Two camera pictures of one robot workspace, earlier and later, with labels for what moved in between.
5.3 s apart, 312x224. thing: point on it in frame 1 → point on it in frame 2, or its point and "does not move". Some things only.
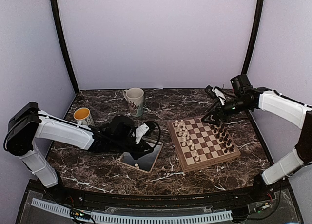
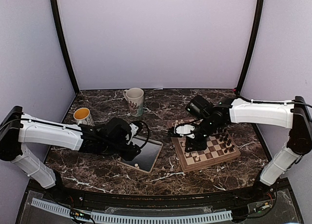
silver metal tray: x=146 y=163 does not move
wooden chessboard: x=198 y=144 does not move
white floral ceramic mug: x=135 y=96 does not move
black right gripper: x=218 y=109 → x=200 y=146
